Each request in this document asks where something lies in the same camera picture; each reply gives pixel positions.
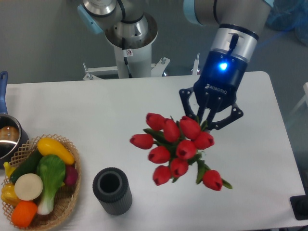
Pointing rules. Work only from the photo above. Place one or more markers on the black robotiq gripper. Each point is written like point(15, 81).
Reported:
point(215, 90)

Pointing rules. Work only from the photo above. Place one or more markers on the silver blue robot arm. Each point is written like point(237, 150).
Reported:
point(240, 25)

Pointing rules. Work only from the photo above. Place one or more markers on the orange fruit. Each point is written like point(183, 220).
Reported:
point(24, 213)

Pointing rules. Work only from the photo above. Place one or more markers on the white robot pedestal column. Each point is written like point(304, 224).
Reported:
point(133, 63)

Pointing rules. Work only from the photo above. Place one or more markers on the yellow bell pepper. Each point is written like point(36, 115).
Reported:
point(9, 196)

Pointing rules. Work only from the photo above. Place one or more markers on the white metal base frame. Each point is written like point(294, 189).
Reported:
point(157, 70)

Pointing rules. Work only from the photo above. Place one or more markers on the green cucumber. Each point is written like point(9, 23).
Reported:
point(28, 166)

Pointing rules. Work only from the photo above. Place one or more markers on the yellow banana tip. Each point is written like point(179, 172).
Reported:
point(8, 169)

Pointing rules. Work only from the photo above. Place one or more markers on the black device at edge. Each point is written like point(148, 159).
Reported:
point(300, 206)

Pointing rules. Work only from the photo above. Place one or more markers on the green bok choy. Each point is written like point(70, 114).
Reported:
point(51, 170)

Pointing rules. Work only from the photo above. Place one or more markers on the woven wicker basket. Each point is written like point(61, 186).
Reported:
point(65, 198)

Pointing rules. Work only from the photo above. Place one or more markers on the silver robot base joint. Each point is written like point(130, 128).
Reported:
point(124, 22)

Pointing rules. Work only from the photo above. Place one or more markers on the white round radish slice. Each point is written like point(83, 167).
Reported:
point(28, 187)

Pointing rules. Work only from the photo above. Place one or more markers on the red tulip bouquet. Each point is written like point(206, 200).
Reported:
point(176, 145)

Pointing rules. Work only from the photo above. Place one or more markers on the dark grey ribbed vase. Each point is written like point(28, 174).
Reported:
point(111, 188)

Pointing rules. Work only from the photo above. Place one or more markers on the purple red onion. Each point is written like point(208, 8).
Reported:
point(71, 176)

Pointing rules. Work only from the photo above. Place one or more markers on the yellow squash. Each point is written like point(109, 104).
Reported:
point(47, 146)

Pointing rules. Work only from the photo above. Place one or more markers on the blue handled steel saucepan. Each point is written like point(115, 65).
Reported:
point(12, 135)

